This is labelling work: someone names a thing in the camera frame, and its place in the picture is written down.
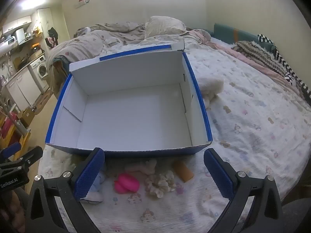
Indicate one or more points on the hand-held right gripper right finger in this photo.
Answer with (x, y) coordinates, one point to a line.
(218, 174)

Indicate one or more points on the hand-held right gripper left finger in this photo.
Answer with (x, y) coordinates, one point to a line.
(88, 177)

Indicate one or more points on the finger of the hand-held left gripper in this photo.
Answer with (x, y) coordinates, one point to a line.
(31, 154)
(10, 150)

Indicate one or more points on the light blue fluffy sock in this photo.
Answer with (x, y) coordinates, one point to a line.
(97, 184)

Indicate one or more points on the pink plush toy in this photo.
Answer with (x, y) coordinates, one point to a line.
(127, 184)

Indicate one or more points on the beige fluffy scrunchie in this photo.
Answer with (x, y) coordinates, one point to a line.
(160, 183)

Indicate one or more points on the white cardboard box blue edges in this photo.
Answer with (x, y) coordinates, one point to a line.
(133, 116)

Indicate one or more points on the person's left hand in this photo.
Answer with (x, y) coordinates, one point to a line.
(6, 213)

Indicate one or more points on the yellow wooden rack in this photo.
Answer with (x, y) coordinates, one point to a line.
(14, 131)

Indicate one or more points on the brown rolled sock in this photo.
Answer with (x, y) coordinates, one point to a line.
(184, 171)

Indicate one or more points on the brown cardboard box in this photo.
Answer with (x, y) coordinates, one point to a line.
(26, 116)

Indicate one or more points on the cream bone-shaped plush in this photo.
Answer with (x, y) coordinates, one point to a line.
(141, 167)

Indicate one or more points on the white lower kitchen cabinet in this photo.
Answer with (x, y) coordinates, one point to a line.
(23, 89)

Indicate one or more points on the white kitchen cabinet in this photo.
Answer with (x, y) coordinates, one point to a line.
(17, 23)
(23, 89)

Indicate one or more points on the white washing machine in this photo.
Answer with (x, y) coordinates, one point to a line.
(40, 70)

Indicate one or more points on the cream fluffy cloth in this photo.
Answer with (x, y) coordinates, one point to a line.
(211, 87)

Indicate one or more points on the white kitchen appliance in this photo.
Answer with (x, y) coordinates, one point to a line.
(19, 36)

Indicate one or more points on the dark hanging clothes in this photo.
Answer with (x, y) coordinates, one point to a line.
(52, 36)

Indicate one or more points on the beige patterned duvet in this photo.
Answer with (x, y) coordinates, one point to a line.
(82, 43)

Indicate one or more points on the white upper kitchen cabinet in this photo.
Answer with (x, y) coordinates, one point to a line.
(17, 23)

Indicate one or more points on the pink blanket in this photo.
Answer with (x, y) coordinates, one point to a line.
(218, 45)

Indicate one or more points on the black white striped cloth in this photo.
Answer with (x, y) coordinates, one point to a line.
(283, 62)

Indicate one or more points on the white tall cabinet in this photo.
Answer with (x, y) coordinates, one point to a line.
(45, 19)

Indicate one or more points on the teal cushion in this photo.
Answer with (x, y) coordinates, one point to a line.
(224, 31)

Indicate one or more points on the cream pillow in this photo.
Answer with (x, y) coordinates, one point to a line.
(165, 26)

